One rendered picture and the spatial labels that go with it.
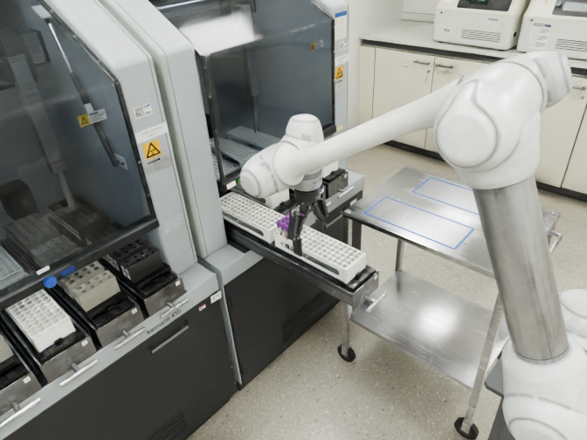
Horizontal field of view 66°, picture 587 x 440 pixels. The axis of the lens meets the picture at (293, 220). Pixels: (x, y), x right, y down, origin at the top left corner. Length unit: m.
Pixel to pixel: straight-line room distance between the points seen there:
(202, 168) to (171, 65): 0.33
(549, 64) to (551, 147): 2.58
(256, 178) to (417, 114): 0.39
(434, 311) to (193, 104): 1.31
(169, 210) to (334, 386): 1.11
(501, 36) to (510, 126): 2.68
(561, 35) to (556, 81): 2.41
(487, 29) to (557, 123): 0.76
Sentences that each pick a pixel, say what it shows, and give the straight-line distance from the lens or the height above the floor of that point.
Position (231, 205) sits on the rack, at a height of 0.86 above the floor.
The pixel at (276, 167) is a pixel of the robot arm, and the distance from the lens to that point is 1.09.
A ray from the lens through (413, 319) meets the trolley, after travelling 2.01.
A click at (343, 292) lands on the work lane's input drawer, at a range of 1.35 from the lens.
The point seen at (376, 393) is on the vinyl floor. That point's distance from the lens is 2.11.
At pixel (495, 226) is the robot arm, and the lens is 0.86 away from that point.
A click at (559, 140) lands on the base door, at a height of 0.41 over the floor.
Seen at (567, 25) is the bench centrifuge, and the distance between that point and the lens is 3.30.
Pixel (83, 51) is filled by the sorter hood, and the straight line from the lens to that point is 1.33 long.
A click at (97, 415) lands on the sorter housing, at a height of 0.52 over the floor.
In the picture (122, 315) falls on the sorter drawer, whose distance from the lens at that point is 1.40.
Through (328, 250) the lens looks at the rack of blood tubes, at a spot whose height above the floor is 0.86.
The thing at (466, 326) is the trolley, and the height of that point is 0.28.
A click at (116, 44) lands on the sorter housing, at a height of 1.47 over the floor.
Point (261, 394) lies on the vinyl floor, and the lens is 2.11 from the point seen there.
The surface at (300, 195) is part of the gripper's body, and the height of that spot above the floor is 1.05.
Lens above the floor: 1.72
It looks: 34 degrees down
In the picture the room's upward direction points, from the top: 4 degrees counter-clockwise
